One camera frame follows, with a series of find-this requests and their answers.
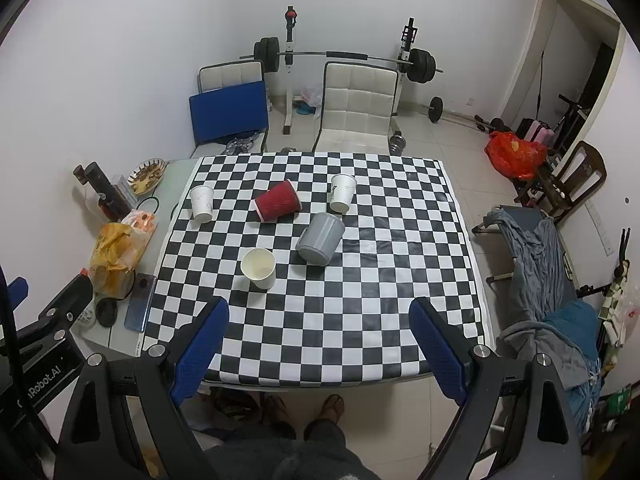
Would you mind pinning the person's legs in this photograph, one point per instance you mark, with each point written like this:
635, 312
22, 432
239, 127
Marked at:
290, 452

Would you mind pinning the wide cream paper cup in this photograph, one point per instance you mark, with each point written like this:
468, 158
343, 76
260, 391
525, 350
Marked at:
258, 268

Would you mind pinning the white barbell rack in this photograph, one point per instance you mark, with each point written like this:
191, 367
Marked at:
289, 85

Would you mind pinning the white plastic bag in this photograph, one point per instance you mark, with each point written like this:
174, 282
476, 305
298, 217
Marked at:
311, 95

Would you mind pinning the white padded chair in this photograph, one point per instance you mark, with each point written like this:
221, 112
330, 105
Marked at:
227, 77
357, 110

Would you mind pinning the blue smartphone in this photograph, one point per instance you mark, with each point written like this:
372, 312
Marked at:
139, 302

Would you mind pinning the dark wooden chair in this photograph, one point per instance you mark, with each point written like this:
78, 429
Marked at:
565, 180

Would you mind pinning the red plastic bag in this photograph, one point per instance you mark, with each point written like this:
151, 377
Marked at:
515, 155

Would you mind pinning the grey cloth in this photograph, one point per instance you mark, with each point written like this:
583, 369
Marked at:
535, 270

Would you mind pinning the teal blue towel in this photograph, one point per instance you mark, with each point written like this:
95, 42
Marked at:
580, 355

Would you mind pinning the black round cap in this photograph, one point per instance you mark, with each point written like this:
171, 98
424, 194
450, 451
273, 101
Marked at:
106, 311

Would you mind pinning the white paper cup dark print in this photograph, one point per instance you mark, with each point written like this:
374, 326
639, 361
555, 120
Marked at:
342, 192

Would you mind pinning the long bar with small plate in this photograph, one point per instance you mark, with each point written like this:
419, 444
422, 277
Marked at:
452, 114

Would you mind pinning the folding cot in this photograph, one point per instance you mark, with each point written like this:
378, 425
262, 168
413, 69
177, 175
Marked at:
525, 240

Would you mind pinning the white remote control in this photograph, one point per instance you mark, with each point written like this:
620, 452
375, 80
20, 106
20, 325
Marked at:
86, 316

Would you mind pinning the pink bag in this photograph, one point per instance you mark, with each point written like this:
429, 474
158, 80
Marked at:
544, 136

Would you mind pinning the bowl of food scraps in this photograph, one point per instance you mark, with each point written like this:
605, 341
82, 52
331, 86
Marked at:
146, 175

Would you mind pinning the black bottle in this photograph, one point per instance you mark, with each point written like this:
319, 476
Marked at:
100, 190

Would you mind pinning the grey ribbed cup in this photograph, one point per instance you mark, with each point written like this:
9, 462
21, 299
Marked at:
320, 237

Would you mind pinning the red ribbed paper cup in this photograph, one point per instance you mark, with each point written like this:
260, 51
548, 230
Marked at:
277, 202

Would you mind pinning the black white checkered tablecloth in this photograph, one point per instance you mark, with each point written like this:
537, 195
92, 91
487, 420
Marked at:
325, 310

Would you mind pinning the brown sandal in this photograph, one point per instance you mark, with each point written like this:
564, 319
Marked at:
332, 407
275, 410

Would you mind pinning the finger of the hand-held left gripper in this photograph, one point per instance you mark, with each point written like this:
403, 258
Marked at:
16, 291
62, 307

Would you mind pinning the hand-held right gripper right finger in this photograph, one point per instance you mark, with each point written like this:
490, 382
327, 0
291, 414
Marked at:
440, 355

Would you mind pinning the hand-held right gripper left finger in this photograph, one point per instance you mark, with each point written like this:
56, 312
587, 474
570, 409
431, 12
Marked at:
200, 345

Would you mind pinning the plain white paper cup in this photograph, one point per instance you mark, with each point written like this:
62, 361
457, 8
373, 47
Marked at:
202, 204

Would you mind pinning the orange white snack packet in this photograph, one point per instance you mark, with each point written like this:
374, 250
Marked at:
142, 222

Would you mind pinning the yellow plastic bag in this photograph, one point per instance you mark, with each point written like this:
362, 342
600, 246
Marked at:
114, 257

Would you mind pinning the blue board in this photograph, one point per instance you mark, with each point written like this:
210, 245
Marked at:
227, 112

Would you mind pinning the barbell with black plates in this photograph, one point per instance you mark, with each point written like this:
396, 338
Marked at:
345, 55

